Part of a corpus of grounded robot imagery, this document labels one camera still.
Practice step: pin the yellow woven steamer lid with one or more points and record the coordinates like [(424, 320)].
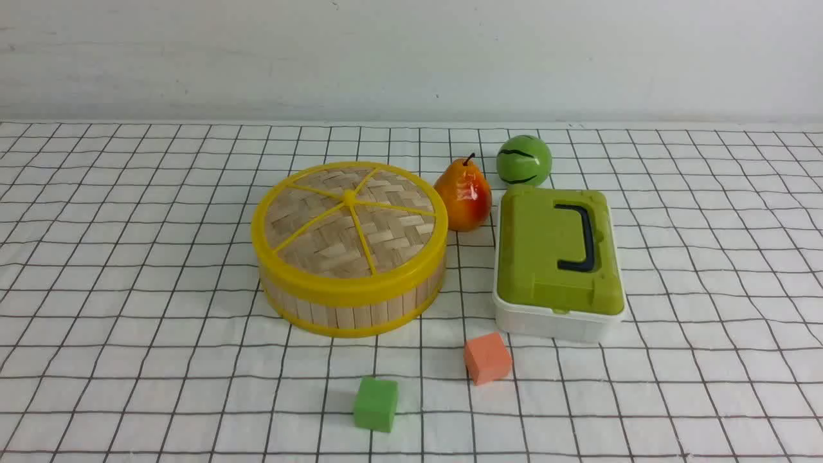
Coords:
[(350, 233)]

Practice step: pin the bamboo steamer basket yellow rims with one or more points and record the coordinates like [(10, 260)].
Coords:
[(355, 322)]

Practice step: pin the green lid white plastic box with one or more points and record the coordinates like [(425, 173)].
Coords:
[(557, 271)]

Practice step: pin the red yellow toy pear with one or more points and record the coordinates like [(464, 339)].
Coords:
[(466, 194)]

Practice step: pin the green striped toy ball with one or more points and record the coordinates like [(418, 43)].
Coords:
[(524, 160)]

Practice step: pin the orange foam cube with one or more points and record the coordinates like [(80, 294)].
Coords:
[(487, 358)]

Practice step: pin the green foam cube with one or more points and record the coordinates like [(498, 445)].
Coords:
[(375, 404)]

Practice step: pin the white black grid tablecloth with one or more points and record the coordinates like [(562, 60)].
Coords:
[(134, 328)]

